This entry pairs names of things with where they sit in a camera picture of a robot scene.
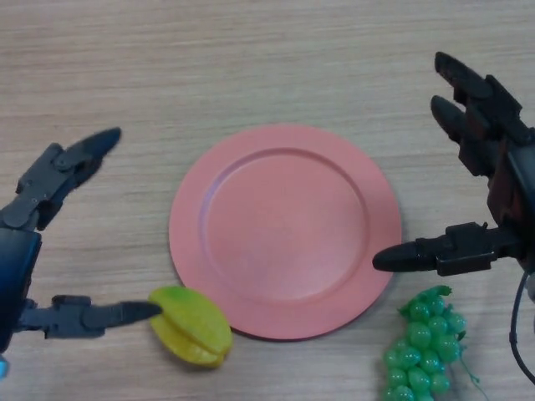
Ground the pink round plate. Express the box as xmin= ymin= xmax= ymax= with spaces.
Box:
xmin=169 ymin=124 xmax=403 ymax=342

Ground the green grape bunch in net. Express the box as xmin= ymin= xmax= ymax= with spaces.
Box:
xmin=383 ymin=284 xmax=488 ymax=401

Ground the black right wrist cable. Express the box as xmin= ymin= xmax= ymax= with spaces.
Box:
xmin=507 ymin=271 xmax=535 ymax=385

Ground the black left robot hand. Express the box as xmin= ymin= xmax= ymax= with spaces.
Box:
xmin=0 ymin=127 xmax=165 ymax=356

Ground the yellow starfruit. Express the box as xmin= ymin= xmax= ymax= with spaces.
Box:
xmin=148 ymin=285 xmax=233 ymax=369

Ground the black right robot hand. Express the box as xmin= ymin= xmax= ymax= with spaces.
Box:
xmin=371 ymin=51 xmax=535 ymax=277

